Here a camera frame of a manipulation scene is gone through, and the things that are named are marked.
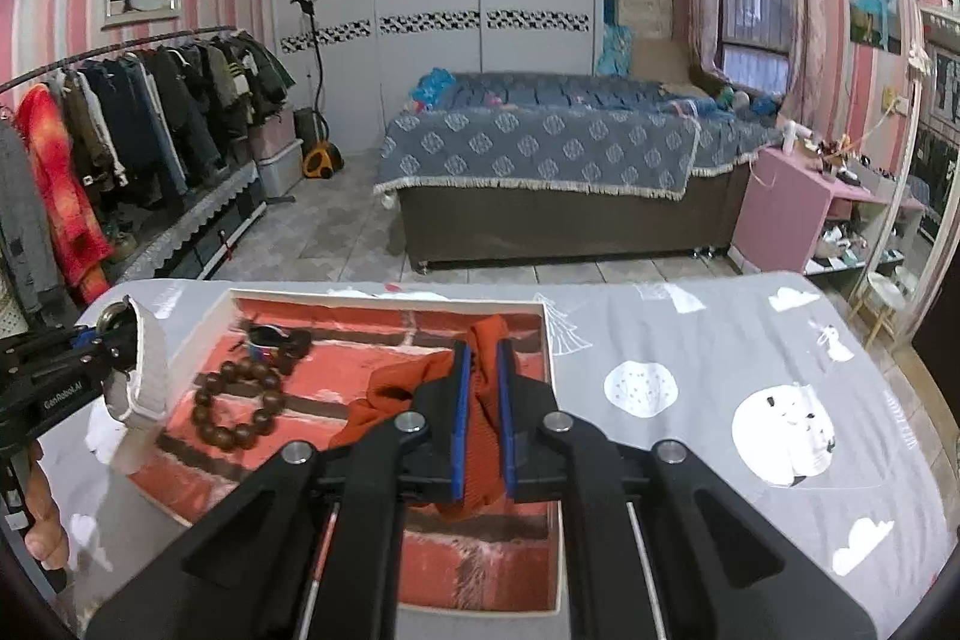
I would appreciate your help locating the wooden tray with red lining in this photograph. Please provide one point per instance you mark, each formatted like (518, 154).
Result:
(247, 475)

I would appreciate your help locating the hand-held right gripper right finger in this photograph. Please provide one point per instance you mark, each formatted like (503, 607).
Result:
(506, 422)

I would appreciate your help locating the white framed standing mirror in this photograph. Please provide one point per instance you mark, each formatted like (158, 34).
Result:
(937, 175)

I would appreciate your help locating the garment steamer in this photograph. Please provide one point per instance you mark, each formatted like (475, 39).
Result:
(319, 145)

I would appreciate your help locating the pink storage box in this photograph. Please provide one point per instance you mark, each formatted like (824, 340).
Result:
(274, 134)

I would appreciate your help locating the orange scrunchie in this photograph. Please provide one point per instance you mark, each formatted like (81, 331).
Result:
(486, 430)

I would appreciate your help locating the blue plush toy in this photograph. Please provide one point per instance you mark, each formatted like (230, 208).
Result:
(433, 89)

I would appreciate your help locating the low cabinet with lace cover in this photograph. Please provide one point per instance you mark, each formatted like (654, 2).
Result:
(195, 227)

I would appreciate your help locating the row of hanging clothes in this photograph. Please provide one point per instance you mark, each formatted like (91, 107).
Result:
(150, 115)

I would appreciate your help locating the blue hanging cloth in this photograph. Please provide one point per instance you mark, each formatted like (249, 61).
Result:
(615, 33)

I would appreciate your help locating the metal clothes rack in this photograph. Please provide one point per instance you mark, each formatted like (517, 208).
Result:
(112, 44)

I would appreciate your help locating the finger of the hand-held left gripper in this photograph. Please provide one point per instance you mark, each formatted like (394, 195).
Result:
(105, 332)
(112, 366)

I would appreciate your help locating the person's left hand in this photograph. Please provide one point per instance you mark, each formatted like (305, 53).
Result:
(49, 520)

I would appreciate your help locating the bed with blue patterned blanket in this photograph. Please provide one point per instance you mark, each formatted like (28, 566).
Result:
(540, 160)

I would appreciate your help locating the white hair dryer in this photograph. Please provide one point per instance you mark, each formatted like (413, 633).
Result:
(793, 138)

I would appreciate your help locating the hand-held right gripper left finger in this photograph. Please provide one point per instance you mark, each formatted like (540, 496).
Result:
(461, 422)

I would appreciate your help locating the barred window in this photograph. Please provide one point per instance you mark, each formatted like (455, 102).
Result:
(754, 3)

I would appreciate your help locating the small white stool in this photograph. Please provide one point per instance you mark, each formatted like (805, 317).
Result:
(885, 299)

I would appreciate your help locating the pink cabinet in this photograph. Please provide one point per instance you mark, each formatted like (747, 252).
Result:
(772, 212)

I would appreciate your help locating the clear storage box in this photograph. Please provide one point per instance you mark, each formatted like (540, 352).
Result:
(281, 168)

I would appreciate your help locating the grey polar bear bedsheet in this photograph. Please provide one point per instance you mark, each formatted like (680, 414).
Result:
(712, 400)

